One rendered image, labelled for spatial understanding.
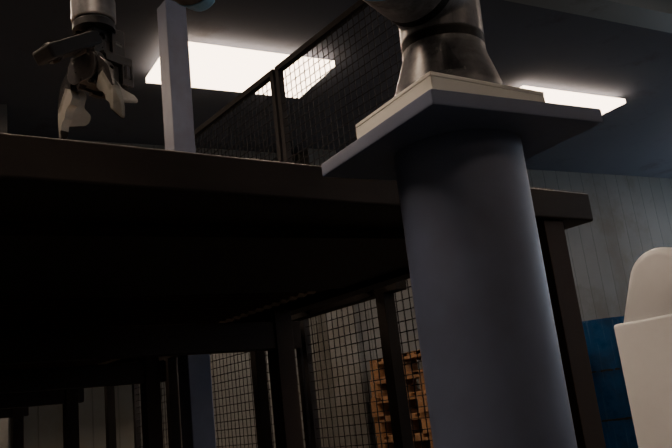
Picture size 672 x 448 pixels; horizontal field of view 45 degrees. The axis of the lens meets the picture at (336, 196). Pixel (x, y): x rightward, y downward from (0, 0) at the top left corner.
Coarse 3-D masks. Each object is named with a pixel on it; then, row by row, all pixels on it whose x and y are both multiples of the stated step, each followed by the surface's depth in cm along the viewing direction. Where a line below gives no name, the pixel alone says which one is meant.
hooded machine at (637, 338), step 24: (648, 264) 454; (648, 288) 453; (648, 312) 452; (624, 336) 460; (648, 336) 447; (624, 360) 459; (648, 360) 446; (648, 384) 445; (648, 408) 444; (648, 432) 444
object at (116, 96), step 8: (104, 80) 130; (104, 88) 130; (112, 88) 129; (120, 88) 130; (112, 96) 128; (120, 96) 129; (128, 96) 132; (112, 104) 128; (120, 104) 128; (120, 112) 128
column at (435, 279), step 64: (384, 128) 99; (448, 128) 98; (512, 128) 101; (576, 128) 104; (448, 192) 98; (512, 192) 99; (448, 256) 97; (512, 256) 96; (448, 320) 95; (512, 320) 93; (448, 384) 94; (512, 384) 91
